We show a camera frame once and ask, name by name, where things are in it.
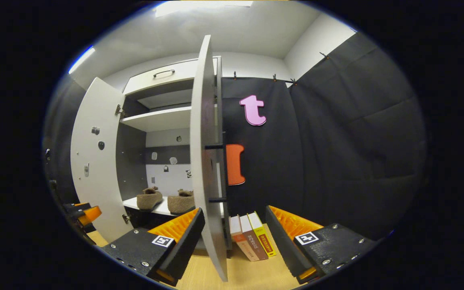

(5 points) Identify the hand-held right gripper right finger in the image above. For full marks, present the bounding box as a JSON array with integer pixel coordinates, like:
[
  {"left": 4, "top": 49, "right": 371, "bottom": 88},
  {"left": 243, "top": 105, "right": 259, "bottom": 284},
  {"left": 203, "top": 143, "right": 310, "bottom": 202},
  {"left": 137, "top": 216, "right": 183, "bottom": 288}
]
[{"left": 265, "top": 205, "right": 377, "bottom": 284}]

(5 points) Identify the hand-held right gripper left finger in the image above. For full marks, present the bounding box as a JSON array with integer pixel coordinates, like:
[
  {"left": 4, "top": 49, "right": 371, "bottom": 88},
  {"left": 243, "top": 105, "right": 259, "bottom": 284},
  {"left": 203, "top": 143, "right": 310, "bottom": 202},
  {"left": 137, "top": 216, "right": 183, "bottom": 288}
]
[{"left": 100, "top": 207, "right": 206, "bottom": 287}]

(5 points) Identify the brown fuzzy shoe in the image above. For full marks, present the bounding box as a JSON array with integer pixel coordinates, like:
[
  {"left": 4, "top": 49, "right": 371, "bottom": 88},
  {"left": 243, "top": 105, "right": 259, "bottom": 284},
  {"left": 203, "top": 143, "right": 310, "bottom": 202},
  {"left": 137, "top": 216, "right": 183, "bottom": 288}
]
[
  {"left": 167, "top": 188, "right": 196, "bottom": 214},
  {"left": 136, "top": 186, "right": 164, "bottom": 211}
]

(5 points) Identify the white shoe cabinet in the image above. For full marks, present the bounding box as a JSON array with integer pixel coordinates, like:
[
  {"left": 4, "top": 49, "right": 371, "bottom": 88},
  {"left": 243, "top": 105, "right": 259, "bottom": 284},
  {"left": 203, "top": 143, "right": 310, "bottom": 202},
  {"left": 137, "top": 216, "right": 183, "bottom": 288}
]
[{"left": 115, "top": 56, "right": 232, "bottom": 258}]

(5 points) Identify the white cabinet shelf board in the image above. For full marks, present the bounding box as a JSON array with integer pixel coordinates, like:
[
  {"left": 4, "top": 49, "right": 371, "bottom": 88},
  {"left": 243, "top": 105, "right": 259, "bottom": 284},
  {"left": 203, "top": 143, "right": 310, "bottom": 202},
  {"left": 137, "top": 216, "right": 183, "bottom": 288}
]
[
  {"left": 122, "top": 196, "right": 196, "bottom": 218},
  {"left": 120, "top": 106, "right": 194, "bottom": 133}
]

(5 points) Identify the white cabinet drawer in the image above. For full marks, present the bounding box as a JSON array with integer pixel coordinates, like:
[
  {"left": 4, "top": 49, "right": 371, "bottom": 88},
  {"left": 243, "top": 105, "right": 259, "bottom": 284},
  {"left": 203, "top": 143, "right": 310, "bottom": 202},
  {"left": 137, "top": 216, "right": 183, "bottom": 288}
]
[{"left": 122, "top": 56, "right": 221, "bottom": 96}]

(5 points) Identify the yellow book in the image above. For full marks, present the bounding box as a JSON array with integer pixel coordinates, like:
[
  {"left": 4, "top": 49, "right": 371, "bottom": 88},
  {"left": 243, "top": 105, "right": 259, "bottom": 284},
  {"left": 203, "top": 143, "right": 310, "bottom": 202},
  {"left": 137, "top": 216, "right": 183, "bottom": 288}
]
[{"left": 248, "top": 211, "right": 278, "bottom": 257}]

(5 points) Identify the brown book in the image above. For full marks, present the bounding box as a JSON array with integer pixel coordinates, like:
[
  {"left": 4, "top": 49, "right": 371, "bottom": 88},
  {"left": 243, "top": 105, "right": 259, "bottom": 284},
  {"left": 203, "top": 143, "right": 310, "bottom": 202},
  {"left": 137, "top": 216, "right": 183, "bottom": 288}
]
[{"left": 239, "top": 213, "right": 269, "bottom": 261}]

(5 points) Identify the narrow ceiling light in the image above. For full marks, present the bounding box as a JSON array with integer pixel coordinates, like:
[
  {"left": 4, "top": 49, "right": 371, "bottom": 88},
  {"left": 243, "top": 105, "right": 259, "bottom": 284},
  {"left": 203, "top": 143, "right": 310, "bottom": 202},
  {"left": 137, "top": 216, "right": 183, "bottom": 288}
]
[{"left": 68, "top": 46, "right": 95, "bottom": 75}]

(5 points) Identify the wide ceiling light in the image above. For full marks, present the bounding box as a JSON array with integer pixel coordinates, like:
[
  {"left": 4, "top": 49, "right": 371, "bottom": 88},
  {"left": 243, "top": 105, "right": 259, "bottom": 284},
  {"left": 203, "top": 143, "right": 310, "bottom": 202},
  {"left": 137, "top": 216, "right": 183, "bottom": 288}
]
[{"left": 154, "top": 0, "right": 253, "bottom": 19}]

